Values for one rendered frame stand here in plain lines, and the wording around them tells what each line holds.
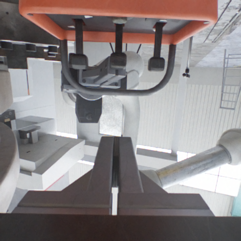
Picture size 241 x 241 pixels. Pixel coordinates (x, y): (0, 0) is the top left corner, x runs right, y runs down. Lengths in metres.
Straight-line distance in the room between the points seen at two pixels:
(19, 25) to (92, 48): 2.33
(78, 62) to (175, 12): 0.14
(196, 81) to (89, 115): 13.14
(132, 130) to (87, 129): 3.18
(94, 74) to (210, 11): 0.18
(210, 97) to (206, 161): 12.77
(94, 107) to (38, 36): 0.98
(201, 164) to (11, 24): 1.34
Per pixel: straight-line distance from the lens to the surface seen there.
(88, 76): 0.30
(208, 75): 13.54
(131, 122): 0.59
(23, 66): 1.43
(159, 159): 3.29
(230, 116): 14.13
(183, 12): 0.19
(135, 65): 0.57
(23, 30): 1.33
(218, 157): 0.98
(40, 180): 2.98
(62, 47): 0.32
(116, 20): 0.20
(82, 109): 0.39
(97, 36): 0.31
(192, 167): 0.92
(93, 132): 3.71
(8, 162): 1.53
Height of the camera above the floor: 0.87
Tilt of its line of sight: 14 degrees up
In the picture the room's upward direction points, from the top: 178 degrees counter-clockwise
